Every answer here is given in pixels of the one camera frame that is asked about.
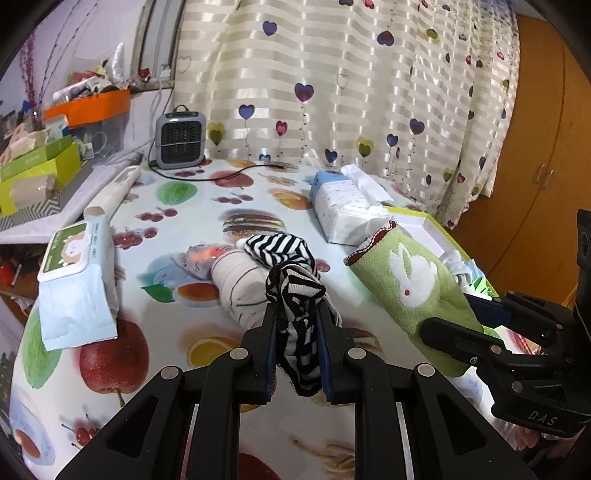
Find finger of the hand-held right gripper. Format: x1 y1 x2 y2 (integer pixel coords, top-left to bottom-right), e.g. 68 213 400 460
465 290 578 358
418 316 511 370

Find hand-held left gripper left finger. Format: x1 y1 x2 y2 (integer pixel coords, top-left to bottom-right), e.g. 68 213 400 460
55 302 280 480

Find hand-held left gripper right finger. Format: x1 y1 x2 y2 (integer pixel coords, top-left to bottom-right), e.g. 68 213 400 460
315 302 539 480

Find blue face mask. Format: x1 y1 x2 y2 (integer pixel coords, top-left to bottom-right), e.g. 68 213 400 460
464 261 490 291

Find green rabbit towel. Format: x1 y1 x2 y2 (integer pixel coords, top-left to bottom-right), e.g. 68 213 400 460
343 219 485 377

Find black white striped sock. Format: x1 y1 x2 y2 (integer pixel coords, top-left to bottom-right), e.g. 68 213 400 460
244 233 342 398

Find beige sock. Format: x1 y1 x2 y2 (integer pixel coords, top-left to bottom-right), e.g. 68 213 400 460
211 249 278 330

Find green-edged white box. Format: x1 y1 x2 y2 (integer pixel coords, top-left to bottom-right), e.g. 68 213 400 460
383 205 499 301

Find clear plastic item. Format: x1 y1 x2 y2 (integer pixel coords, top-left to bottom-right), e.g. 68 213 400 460
173 244 241 282

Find wooden wardrobe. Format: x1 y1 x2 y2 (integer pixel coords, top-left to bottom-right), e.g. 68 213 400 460
450 14 591 305

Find white tissue pack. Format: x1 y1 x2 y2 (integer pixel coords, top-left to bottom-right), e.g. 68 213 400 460
310 164 398 245

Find fruit print tablecloth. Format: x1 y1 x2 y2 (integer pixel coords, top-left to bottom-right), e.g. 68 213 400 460
11 157 555 480

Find wet wipes pack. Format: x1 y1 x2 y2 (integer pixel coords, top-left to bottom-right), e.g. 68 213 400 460
37 219 118 352

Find white wrapped roll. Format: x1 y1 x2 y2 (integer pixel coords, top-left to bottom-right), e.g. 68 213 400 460
83 165 141 220

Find grey desk heater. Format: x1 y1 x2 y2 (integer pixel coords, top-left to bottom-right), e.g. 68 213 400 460
156 105 207 171

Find heart print striped curtain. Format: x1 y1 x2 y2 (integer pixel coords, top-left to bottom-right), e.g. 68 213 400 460
171 0 520 229

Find grey chevron tray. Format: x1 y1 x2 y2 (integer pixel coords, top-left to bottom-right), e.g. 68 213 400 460
0 159 95 232

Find clear storage container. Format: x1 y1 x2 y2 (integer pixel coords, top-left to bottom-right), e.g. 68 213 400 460
69 113 130 160

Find green cardboard box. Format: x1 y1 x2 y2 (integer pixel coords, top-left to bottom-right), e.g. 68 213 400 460
0 142 81 215

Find green cardboard box lid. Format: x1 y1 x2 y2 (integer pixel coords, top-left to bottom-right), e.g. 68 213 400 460
0 135 75 182

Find orange plastic bin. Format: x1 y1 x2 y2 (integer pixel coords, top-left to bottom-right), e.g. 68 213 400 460
44 89 131 127

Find pile of packets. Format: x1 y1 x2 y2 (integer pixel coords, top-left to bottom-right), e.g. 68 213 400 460
51 41 134 102

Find purple decorative twigs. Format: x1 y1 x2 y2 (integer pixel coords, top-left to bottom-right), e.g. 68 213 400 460
18 9 88 112

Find black heater cable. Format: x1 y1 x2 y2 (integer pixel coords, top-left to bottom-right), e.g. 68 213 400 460
148 134 301 182

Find window frame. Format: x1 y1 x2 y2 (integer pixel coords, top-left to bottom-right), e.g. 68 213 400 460
139 0 185 88

